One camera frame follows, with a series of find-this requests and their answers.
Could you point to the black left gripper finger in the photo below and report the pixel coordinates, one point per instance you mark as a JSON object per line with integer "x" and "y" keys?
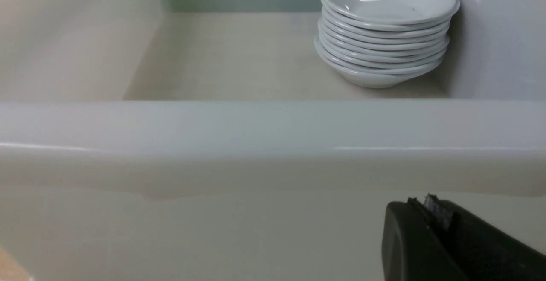
{"x": 438, "y": 240}

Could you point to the stack of white dishes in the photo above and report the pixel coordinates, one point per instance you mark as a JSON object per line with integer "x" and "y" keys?
{"x": 382, "y": 43}

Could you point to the large white plastic tub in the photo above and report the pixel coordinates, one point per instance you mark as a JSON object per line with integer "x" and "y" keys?
{"x": 206, "y": 140}

